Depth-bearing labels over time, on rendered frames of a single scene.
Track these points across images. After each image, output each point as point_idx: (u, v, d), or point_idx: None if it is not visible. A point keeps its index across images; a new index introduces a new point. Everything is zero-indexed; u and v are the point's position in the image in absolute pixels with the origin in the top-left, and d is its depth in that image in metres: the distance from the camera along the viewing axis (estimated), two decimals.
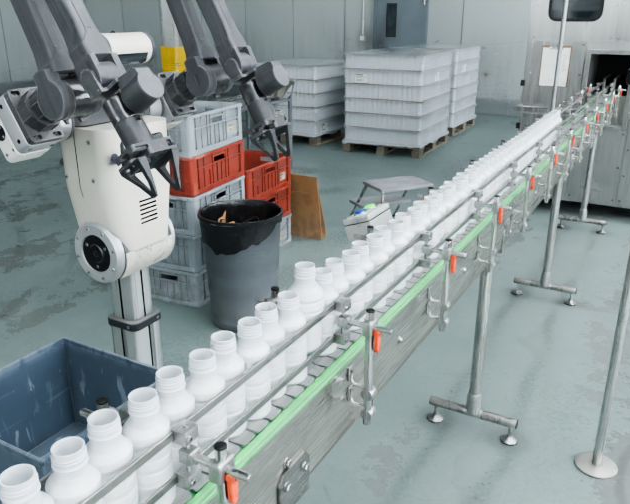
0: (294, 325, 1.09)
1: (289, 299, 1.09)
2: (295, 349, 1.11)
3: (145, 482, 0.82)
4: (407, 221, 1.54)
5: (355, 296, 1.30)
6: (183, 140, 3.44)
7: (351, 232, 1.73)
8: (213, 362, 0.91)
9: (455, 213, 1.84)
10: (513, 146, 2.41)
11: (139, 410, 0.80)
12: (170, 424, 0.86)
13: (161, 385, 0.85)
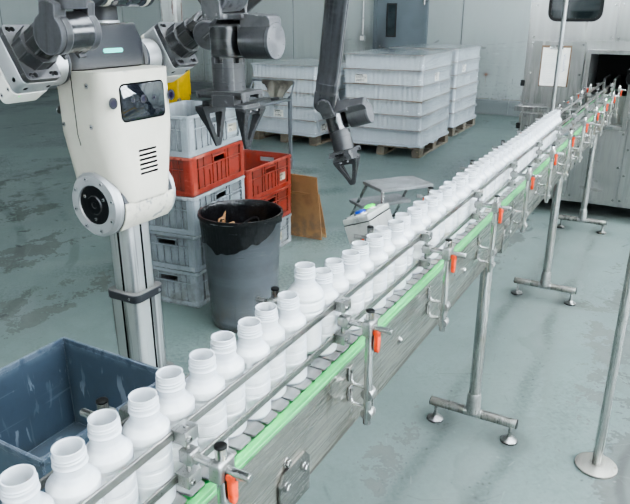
0: (294, 325, 1.09)
1: (289, 299, 1.09)
2: (295, 349, 1.11)
3: (145, 482, 0.82)
4: (407, 221, 1.54)
5: (355, 296, 1.30)
6: (183, 140, 3.44)
7: (351, 232, 1.73)
8: (213, 362, 0.91)
9: (455, 213, 1.84)
10: (513, 146, 2.41)
11: (139, 410, 0.80)
12: (170, 424, 0.86)
13: (161, 385, 0.85)
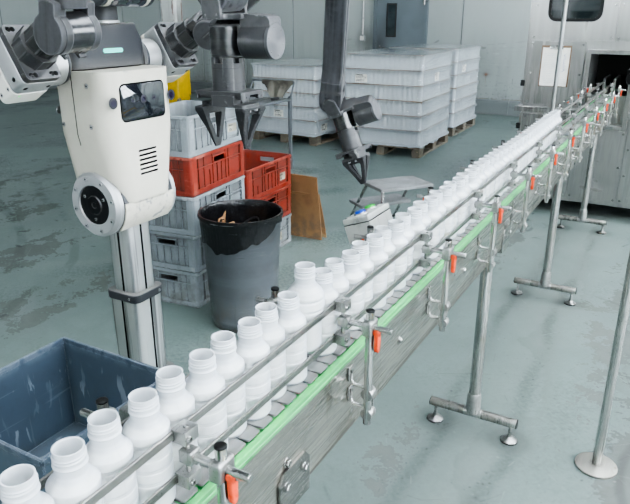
0: (294, 325, 1.09)
1: (289, 299, 1.09)
2: (295, 349, 1.11)
3: (145, 482, 0.82)
4: (407, 221, 1.54)
5: (355, 296, 1.30)
6: (183, 140, 3.44)
7: (351, 232, 1.73)
8: (213, 362, 0.91)
9: (455, 213, 1.84)
10: (513, 146, 2.41)
11: (139, 410, 0.80)
12: (170, 424, 0.86)
13: (161, 385, 0.85)
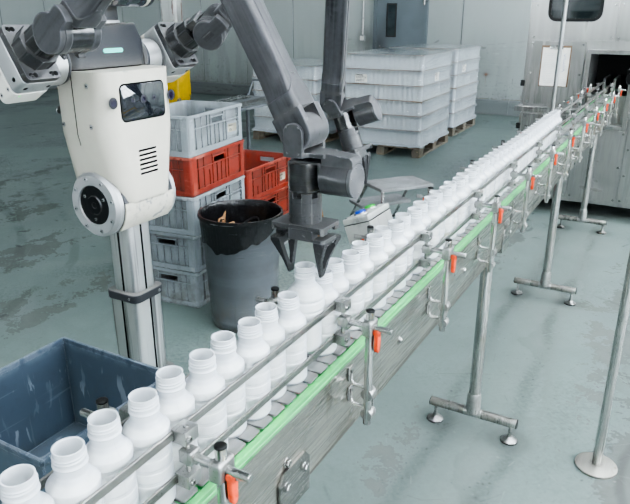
0: (294, 325, 1.09)
1: (289, 299, 1.09)
2: (295, 349, 1.11)
3: (145, 482, 0.82)
4: (407, 221, 1.54)
5: (355, 296, 1.30)
6: (183, 140, 3.44)
7: (351, 232, 1.73)
8: (213, 362, 0.91)
9: (455, 213, 1.84)
10: (513, 146, 2.41)
11: (139, 410, 0.80)
12: (170, 424, 0.86)
13: (161, 385, 0.85)
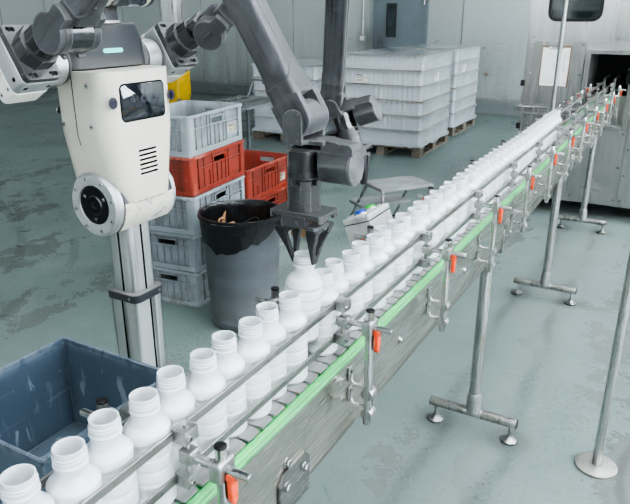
0: (294, 324, 1.10)
1: (290, 298, 1.09)
2: (295, 349, 1.11)
3: (145, 481, 0.83)
4: (407, 221, 1.54)
5: (355, 296, 1.30)
6: (183, 140, 3.44)
7: (351, 232, 1.73)
8: (213, 362, 0.91)
9: (455, 213, 1.84)
10: (513, 146, 2.41)
11: (139, 410, 0.80)
12: (172, 423, 0.86)
13: (162, 385, 0.85)
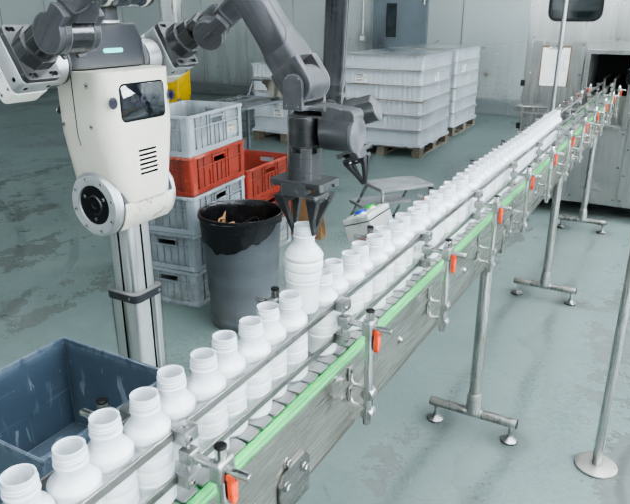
0: (295, 325, 1.10)
1: (290, 299, 1.09)
2: (295, 348, 1.12)
3: (145, 481, 0.83)
4: (407, 221, 1.54)
5: (355, 296, 1.30)
6: (183, 140, 3.44)
7: (351, 232, 1.73)
8: (214, 362, 0.91)
9: (455, 213, 1.84)
10: (513, 146, 2.41)
11: (139, 409, 0.80)
12: (173, 423, 0.86)
13: (163, 384, 0.85)
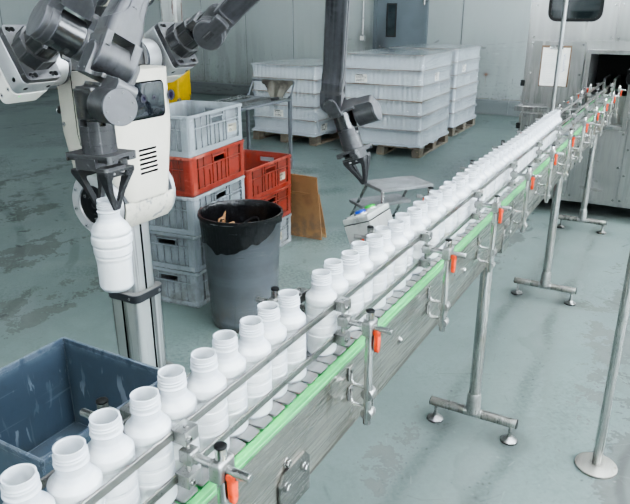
0: (295, 322, 1.10)
1: (290, 296, 1.10)
2: (295, 347, 1.12)
3: (144, 481, 0.83)
4: (407, 221, 1.54)
5: (355, 296, 1.30)
6: (183, 140, 3.44)
7: (351, 232, 1.73)
8: (214, 361, 0.91)
9: (455, 213, 1.84)
10: (513, 146, 2.41)
11: (139, 409, 0.80)
12: (174, 423, 0.86)
13: (164, 384, 0.86)
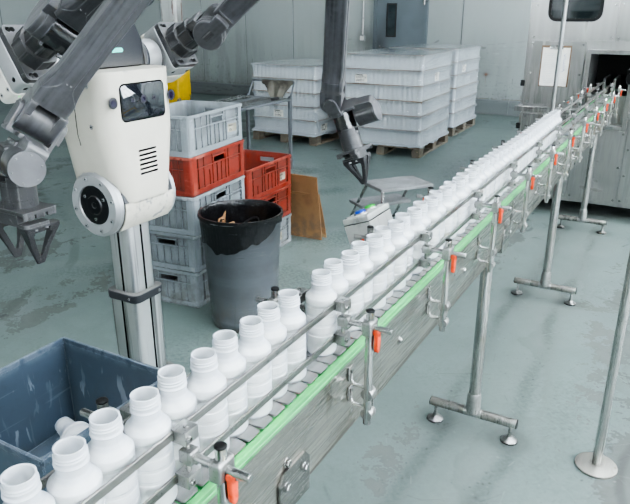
0: (295, 322, 1.10)
1: (290, 296, 1.10)
2: (295, 347, 1.12)
3: (144, 481, 0.83)
4: (407, 221, 1.54)
5: (355, 296, 1.30)
6: (183, 140, 3.44)
7: (351, 232, 1.73)
8: (214, 361, 0.91)
9: (455, 213, 1.84)
10: (513, 146, 2.41)
11: (139, 409, 0.80)
12: (174, 423, 0.86)
13: (164, 384, 0.86)
